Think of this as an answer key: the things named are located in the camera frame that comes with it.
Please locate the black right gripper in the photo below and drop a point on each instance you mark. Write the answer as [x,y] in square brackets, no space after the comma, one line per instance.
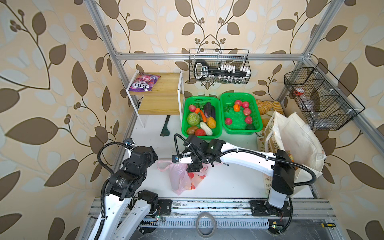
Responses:
[192,167]

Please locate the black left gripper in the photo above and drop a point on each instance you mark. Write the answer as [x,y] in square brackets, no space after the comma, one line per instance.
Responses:
[152,156]

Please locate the pink plastic bag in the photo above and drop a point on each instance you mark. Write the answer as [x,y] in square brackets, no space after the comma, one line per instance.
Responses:
[181,180]

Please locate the purple Fox's candy bag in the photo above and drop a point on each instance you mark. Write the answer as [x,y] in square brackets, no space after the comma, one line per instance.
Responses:
[144,83]

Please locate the cream canvas tote bag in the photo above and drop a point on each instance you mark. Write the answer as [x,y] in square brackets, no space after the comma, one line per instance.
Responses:
[294,136]

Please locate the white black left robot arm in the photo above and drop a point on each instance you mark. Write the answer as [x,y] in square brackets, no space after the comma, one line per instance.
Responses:
[123,206]

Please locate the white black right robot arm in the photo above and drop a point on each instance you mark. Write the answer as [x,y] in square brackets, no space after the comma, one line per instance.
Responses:
[286,174]

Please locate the dark green scraper tool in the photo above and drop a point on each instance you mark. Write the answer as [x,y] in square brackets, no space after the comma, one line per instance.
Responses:
[165,132]

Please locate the red tomato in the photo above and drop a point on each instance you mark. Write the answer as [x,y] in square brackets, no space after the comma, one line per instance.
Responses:
[200,132]

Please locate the brown potato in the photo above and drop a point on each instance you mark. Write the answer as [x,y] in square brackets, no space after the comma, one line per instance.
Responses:
[192,130]

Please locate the white radish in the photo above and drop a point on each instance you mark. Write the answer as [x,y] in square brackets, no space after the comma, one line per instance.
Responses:
[208,131]

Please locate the yellow potato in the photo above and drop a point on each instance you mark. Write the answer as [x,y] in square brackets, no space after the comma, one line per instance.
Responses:
[211,122]

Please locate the green cabbage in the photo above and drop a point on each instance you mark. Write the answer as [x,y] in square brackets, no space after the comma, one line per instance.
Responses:
[193,119]

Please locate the left green plastic basket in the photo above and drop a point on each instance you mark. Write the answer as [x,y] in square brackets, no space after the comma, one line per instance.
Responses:
[199,102]

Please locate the green plastic basket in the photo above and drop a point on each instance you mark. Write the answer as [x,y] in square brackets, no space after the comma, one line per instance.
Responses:
[199,102]
[240,114]

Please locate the small red apple left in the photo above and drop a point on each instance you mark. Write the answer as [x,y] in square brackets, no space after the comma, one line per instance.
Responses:
[228,121]

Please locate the orange carrot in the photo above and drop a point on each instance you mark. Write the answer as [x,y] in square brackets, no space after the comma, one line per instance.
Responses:
[202,115]

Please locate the dark purple eggplant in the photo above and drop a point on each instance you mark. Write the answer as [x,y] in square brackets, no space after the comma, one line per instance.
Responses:
[209,111]

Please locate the roll of clear tape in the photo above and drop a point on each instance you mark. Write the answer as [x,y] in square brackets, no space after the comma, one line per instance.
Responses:
[206,220]

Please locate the white wooden two-tier shelf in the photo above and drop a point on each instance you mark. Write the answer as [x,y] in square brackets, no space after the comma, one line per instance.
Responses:
[166,98]

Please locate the dark green avocado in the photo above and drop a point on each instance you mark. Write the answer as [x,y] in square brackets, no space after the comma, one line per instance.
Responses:
[250,127]

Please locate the right green plastic basket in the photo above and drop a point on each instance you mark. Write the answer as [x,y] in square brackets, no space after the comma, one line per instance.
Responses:
[240,114]

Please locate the red apple lower right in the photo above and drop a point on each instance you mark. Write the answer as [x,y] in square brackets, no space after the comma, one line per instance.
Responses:
[248,120]

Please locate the orange fruit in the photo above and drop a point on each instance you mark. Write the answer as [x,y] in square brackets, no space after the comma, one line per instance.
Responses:
[236,108]

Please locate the red apple middle right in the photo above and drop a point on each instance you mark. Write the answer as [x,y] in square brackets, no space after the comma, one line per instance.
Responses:
[247,111]

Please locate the red apple back right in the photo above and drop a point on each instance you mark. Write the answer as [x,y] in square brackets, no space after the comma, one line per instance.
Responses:
[245,104]

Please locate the tray of bread rolls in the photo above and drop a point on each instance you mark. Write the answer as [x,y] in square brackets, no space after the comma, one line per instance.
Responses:
[267,109]

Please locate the red capped plastic bottle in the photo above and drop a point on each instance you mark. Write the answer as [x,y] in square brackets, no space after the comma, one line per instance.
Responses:
[300,92]

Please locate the small yellow screwdriver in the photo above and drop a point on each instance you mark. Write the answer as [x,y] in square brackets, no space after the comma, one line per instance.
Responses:
[328,225]

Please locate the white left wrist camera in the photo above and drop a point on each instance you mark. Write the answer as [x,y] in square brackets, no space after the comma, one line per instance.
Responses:
[129,143]

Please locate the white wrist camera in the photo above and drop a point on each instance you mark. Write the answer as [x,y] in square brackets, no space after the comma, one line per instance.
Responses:
[184,159]
[129,143]

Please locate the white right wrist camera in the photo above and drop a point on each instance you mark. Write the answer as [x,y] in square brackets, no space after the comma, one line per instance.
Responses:
[184,159]

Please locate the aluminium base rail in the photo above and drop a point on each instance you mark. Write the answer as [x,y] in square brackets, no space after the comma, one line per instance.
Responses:
[241,214]

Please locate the black wire basket back wall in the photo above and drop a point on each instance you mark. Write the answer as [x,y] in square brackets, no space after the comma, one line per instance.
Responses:
[213,57]

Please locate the black wire basket wall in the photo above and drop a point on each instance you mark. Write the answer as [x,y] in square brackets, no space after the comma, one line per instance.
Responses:
[330,103]
[213,57]

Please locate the black wire basket right wall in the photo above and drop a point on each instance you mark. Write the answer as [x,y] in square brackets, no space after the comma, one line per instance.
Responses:
[330,103]

